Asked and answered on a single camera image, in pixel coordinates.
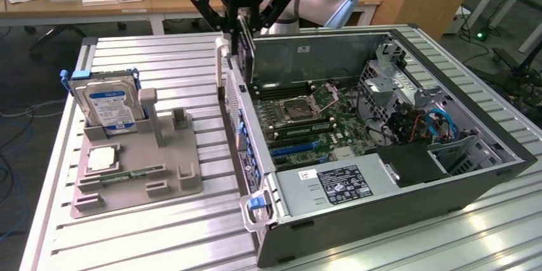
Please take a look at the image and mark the low-profile graphics card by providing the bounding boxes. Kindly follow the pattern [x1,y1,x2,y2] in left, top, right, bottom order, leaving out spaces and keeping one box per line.
[231,6,256,85]

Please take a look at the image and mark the metal socket cover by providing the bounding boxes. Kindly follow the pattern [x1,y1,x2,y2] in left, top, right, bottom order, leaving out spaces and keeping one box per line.
[311,83,339,107]

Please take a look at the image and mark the CPU socket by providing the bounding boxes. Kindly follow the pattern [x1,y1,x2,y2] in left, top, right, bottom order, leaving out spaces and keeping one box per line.
[281,96,316,119]

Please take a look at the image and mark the grey metal drive cage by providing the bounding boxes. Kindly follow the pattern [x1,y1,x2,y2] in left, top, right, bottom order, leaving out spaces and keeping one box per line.
[357,42,424,116]

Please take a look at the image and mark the wooden desk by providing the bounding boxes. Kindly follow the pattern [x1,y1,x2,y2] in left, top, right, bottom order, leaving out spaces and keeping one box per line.
[0,0,381,36]

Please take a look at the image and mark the hard disk in blue carrier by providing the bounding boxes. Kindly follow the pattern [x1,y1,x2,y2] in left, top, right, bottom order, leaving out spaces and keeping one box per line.
[58,67,141,135]

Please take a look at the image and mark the black RAM slot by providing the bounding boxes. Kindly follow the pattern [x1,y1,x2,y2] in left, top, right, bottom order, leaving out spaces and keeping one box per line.
[267,134,312,150]

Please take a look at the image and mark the green motherboard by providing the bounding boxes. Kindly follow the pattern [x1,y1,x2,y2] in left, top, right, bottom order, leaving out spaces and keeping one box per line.
[249,80,384,172]

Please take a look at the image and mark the blue expansion slot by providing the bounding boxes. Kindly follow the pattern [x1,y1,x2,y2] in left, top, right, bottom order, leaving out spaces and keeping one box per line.
[269,144,316,157]

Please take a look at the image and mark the silver CPU chip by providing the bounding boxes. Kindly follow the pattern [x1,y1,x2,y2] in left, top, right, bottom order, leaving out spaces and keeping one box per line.
[86,147,118,172]

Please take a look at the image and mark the grey plastic parts rack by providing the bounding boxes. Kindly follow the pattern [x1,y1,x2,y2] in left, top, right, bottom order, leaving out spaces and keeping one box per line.
[69,88,205,220]

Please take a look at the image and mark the black floor stand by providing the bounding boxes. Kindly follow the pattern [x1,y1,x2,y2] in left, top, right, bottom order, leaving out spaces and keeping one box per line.
[489,47,542,110]

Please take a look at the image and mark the green RAM stick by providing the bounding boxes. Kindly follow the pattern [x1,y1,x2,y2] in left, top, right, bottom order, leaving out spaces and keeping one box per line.
[97,166,164,186]

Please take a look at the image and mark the grey power supply unit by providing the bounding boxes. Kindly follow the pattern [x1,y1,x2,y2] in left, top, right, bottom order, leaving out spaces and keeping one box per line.
[268,152,401,218]

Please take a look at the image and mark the black plastic air shroud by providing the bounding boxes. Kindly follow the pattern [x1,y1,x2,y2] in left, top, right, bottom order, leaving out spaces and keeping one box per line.
[376,142,452,188]

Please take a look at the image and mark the grey disk bay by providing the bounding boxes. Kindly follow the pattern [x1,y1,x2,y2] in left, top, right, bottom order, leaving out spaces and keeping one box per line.
[427,134,504,178]

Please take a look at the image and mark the black open PC case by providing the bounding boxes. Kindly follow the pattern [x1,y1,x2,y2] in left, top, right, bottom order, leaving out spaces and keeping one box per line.
[213,25,538,268]

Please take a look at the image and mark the blue wire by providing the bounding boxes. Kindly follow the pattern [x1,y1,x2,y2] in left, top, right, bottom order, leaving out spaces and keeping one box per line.
[424,109,459,140]

